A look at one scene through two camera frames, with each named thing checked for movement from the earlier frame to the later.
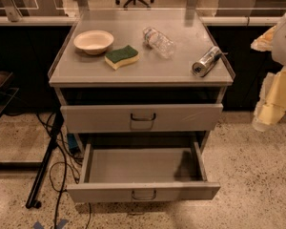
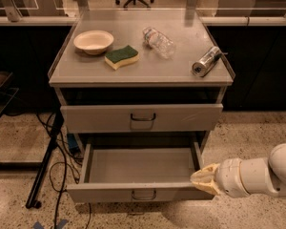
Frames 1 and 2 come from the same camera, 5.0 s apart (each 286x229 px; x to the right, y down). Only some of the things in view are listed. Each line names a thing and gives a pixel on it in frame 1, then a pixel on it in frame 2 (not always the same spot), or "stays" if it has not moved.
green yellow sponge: x=117 y=58 stays
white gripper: x=285 y=43 -> x=228 y=177
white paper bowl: x=93 y=42 stays
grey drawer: x=141 y=168 stays
